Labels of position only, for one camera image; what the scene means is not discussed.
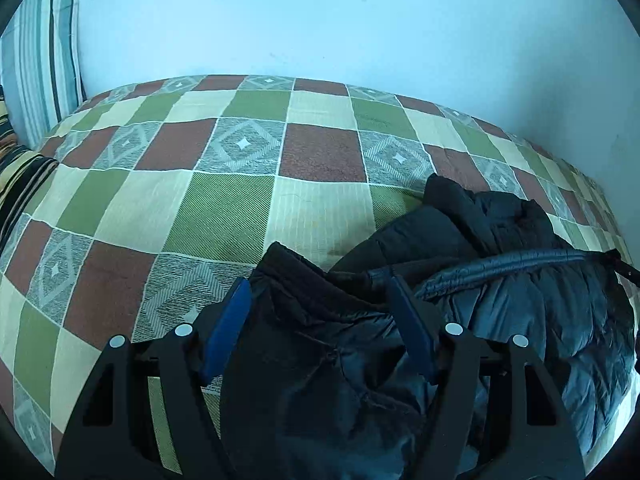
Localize black puffer jacket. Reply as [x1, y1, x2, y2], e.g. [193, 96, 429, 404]
[220, 173, 640, 480]

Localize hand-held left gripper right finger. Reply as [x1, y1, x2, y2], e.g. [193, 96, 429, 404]
[386, 275, 587, 480]

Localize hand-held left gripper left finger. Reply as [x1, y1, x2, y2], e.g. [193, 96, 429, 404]
[54, 276, 252, 480]

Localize striped upright mattress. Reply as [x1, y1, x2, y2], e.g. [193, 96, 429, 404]
[0, 0, 89, 150]

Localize bed with checkered sheet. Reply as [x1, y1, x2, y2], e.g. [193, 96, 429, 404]
[0, 74, 637, 480]

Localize yellow black striped pillow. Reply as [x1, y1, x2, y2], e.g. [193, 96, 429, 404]
[0, 85, 61, 248]

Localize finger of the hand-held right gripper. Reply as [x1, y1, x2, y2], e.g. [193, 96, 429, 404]
[607, 249, 640, 287]

